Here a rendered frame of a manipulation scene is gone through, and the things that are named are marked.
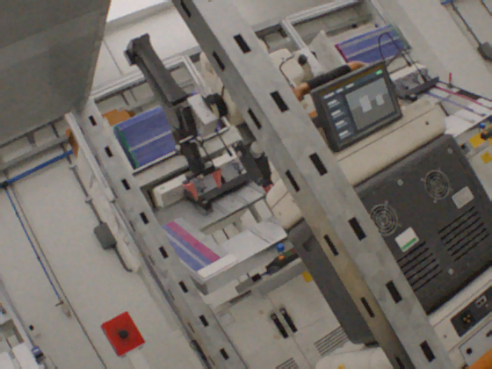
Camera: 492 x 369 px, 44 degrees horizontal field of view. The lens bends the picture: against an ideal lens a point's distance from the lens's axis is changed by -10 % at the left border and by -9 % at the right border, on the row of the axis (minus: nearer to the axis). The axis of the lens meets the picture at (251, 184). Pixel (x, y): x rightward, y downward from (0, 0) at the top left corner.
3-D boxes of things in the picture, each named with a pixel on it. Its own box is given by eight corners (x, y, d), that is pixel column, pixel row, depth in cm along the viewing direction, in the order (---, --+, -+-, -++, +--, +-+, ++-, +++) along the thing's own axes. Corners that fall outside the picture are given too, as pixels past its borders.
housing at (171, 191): (247, 177, 346) (242, 154, 339) (166, 218, 324) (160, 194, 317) (238, 173, 352) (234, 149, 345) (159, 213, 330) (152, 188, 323)
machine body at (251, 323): (378, 351, 310) (317, 248, 319) (266, 427, 280) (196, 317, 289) (325, 364, 368) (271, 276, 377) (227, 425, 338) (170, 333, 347)
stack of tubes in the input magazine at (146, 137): (223, 129, 341) (198, 87, 345) (137, 169, 319) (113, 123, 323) (216, 139, 352) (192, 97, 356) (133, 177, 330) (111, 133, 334)
